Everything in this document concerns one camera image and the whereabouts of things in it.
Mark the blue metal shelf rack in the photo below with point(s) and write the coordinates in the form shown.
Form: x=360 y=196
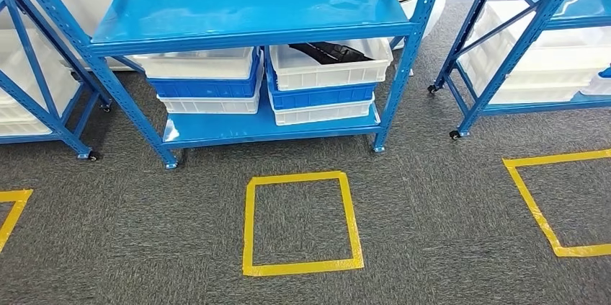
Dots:
x=43 y=111
x=501 y=73
x=248 y=6

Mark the black ribbed plastic part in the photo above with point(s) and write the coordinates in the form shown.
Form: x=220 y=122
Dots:
x=329 y=52

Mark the black caster wheel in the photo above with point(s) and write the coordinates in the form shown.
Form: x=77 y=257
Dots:
x=432 y=89
x=93 y=156
x=455 y=134
x=106 y=108

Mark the yellow floor tape square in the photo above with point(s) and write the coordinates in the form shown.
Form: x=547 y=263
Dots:
x=300 y=268
x=19 y=205
x=530 y=202

